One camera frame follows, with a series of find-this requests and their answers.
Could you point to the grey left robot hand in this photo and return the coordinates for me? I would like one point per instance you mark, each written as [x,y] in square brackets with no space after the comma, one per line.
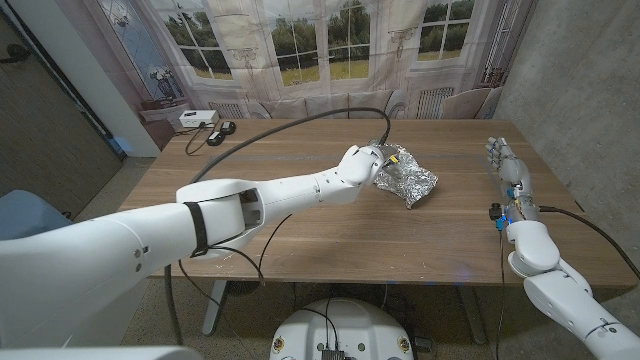
[391,159]

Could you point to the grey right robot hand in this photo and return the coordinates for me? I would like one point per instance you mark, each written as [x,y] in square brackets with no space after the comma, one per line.
[515,175]

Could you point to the aluminum foil sheet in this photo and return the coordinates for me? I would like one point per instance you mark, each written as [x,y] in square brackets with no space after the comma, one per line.
[412,182]

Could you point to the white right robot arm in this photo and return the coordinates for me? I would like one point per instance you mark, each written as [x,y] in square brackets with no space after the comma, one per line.
[560,295]

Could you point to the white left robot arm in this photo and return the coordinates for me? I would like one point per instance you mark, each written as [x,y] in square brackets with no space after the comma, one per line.
[150,245]

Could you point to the printed window backdrop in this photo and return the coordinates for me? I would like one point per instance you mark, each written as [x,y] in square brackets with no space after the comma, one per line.
[320,50]

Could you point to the white table leg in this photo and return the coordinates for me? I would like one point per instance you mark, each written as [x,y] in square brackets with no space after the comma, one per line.
[472,315]
[216,310]

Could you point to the black power adapter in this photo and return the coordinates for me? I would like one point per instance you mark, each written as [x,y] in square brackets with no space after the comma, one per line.
[215,138]
[228,127]

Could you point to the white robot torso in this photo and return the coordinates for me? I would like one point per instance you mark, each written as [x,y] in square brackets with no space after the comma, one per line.
[340,330]

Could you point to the white power strip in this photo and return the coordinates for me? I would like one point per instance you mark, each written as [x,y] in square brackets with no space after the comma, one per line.
[197,118]

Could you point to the blue chair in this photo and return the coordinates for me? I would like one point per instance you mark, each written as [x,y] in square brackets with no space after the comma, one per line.
[27,212]

